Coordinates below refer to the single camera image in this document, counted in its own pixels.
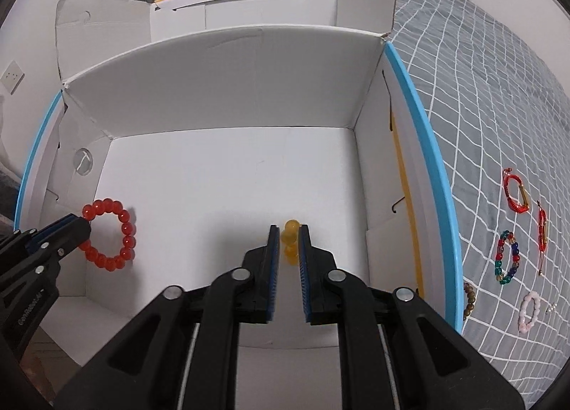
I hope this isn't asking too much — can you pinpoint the red cord bracelet gold tube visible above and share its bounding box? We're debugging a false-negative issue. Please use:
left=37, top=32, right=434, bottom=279
left=502, top=168, right=532, bottom=215

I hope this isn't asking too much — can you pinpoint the yellow bead bracelet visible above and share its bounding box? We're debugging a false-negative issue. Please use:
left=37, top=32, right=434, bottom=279
left=280, top=219, right=301, bottom=266

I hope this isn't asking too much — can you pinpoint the grey checked bedsheet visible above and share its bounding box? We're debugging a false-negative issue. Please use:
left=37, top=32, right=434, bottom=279
left=247, top=0, right=570, bottom=375

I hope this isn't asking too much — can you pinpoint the red bead bracelet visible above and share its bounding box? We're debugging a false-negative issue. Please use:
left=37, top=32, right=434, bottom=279
left=79, top=198, right=136, bottom=272

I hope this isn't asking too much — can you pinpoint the brown bead bracelet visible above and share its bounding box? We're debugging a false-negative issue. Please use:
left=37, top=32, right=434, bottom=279
left=462, top=282, right=476, bottom=321

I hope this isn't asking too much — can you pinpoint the pink bead bracelet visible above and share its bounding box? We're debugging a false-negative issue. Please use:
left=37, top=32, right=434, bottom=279
left=517, top=291, right=544, bottom=333

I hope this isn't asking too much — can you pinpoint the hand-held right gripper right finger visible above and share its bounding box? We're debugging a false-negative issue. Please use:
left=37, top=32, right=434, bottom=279
left=298, top=224, right=526, bottom=410

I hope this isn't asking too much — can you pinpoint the white cardboard box blue edge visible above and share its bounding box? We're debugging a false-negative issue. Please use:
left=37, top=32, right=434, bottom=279
left=13, top=0, right=465, bottom=410

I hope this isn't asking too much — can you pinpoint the thin red cord bracelet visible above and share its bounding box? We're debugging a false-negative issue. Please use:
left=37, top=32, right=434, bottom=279
left=537, top=201, right=549, bottom=277

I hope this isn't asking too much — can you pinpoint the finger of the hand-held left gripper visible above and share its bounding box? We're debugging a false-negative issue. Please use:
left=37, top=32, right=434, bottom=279
left=0, top=213, right=83, bottom=259
left=24, top=218, right=93, bottom=288

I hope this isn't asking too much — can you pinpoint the multicoloured bead bracelet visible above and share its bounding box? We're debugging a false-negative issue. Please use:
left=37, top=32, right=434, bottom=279
left=493, top=230, right=521, bottom=286

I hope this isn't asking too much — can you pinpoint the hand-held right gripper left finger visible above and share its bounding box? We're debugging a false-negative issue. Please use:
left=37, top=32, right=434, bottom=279
left=53, top=225, right=281, bottom=410

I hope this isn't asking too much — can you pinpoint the white wall socket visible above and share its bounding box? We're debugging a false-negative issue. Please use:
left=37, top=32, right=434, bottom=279
left=0, top=60, right=25, bottom=94

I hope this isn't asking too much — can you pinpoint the white cardboard box orange edge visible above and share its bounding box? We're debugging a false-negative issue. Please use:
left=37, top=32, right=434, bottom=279
left=149, top=0, right=337, bottom=43

